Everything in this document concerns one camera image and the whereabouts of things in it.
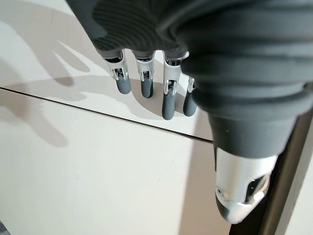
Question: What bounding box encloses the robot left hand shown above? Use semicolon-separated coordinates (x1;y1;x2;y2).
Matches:
66;0;313;225

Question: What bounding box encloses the dark cabinet gap strip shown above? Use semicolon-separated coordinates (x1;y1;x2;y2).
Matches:
229;104;313;235

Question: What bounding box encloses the white cabinet front panel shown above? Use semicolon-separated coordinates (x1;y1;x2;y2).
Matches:
0;0;214;142
0;87;232;235

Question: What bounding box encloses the white cabinet side panel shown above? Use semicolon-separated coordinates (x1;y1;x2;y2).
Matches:
275;132;313;235

